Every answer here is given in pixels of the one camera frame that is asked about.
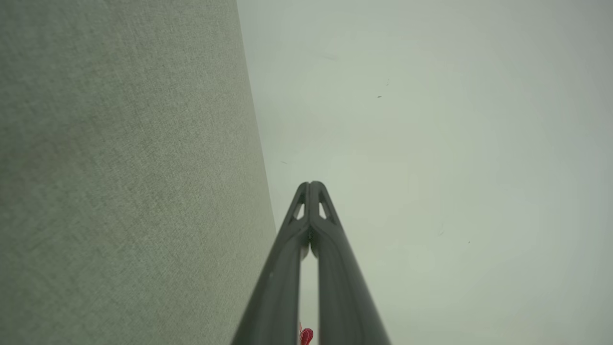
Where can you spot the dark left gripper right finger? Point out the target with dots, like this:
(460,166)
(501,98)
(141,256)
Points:
(345,297)

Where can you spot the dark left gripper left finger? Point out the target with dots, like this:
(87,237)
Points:
(278,287)

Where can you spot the red white jersey shirt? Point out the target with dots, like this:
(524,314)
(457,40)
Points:
(306,336)

